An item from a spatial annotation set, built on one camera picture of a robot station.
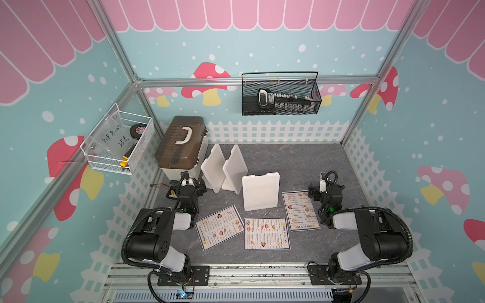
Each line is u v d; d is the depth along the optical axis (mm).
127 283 742
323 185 823
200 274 748
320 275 742
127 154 642
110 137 670
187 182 783
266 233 851
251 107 874
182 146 1049
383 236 459
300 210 921
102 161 621
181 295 724
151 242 442
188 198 700
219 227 872
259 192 855
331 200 715
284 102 876
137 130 796
